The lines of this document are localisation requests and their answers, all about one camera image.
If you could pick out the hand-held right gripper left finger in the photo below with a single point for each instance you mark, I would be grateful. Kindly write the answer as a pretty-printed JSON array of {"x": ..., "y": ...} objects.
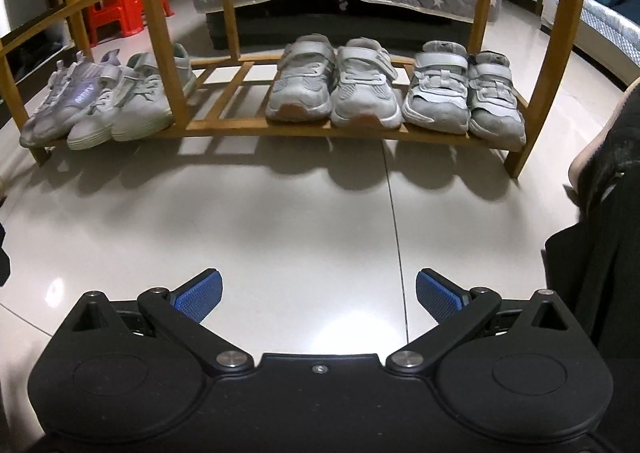
[{"x": 200, "y": 295}]

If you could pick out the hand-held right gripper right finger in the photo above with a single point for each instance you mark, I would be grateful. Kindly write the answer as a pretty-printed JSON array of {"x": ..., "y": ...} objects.
[{"x": 440, "y": 295}]

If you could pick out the wooden shoe rack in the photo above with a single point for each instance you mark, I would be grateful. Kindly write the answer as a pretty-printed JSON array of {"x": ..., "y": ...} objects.
[{"x": 235, "y": 125}]

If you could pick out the white sneaker green sole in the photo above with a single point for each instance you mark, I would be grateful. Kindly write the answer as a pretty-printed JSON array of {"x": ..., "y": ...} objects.
[
  {"x": 145, "y": 108},
  {"x": 90, "y": 130}
]

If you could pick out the person's right leg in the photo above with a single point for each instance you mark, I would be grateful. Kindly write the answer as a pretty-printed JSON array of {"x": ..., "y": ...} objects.
[{"x": 595, "y": 273}]

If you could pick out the person's right slipper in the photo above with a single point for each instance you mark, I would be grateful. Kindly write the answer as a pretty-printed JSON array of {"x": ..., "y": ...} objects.
[{"x": 595, "y": 143}]

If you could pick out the bed mattress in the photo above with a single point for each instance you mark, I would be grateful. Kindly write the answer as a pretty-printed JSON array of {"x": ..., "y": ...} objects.
[{"x": 610, "y": 18}]

